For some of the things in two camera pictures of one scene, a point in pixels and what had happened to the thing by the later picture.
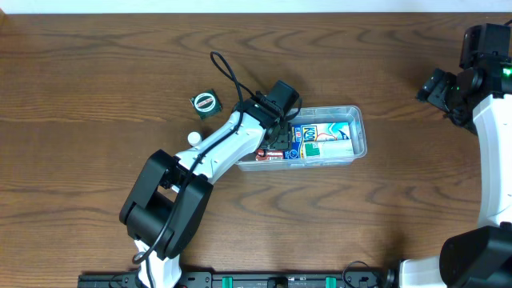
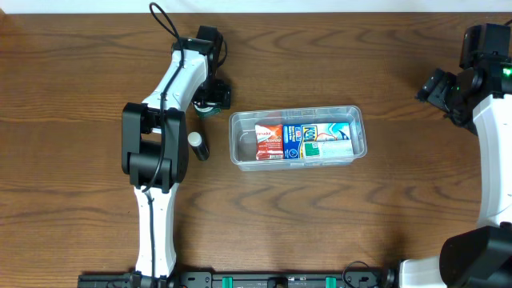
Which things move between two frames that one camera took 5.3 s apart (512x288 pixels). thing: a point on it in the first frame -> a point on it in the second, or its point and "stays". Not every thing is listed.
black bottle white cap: (194, 138) stays
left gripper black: (287, 134) -> (225, 98)
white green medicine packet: (328, 149) stays
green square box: (206, 104) stays
